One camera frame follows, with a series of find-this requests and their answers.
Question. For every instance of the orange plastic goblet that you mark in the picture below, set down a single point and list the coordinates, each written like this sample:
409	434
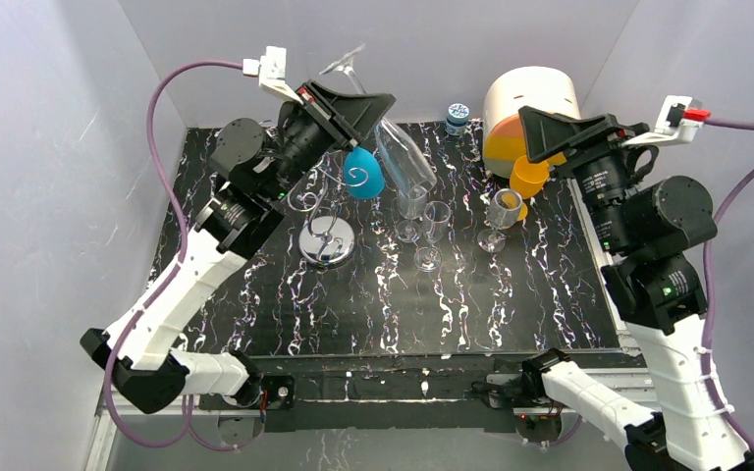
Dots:
528	179

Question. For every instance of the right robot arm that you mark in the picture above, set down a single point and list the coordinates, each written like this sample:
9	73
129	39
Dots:
655	289

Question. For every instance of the blue plastic wine glass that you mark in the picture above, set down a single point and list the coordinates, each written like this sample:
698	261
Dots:
362	174

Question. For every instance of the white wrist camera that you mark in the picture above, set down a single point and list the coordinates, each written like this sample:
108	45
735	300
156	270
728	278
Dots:
270	69
680	118

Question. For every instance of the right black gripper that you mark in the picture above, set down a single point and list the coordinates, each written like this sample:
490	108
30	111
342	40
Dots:
594	143

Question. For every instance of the clear wine glass front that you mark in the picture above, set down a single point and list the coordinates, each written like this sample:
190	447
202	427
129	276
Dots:
435	224

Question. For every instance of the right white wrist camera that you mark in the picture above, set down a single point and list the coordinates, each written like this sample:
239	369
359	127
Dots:
680	118

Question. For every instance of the clear champagne flute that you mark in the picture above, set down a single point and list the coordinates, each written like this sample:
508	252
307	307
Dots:
401	156

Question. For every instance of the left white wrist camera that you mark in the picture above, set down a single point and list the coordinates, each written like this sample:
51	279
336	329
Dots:
270	69

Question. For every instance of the chrome wine glass rack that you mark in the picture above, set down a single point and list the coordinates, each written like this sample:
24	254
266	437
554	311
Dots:
326	240

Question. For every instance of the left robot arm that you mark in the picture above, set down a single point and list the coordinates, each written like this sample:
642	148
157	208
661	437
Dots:
257	166

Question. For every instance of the clear wine glass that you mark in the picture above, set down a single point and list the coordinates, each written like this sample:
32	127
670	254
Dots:
503	212
411	205
435	224

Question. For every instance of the small blue lidded jar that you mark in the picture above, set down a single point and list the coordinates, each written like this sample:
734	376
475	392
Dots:
457	119

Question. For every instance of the clear wine glass right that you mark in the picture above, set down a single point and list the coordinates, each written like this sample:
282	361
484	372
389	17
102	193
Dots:
503	212

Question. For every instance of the clear wine glass left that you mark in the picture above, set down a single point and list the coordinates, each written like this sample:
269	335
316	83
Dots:
411	205

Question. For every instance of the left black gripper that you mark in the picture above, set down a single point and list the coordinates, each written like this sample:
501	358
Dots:
328	117

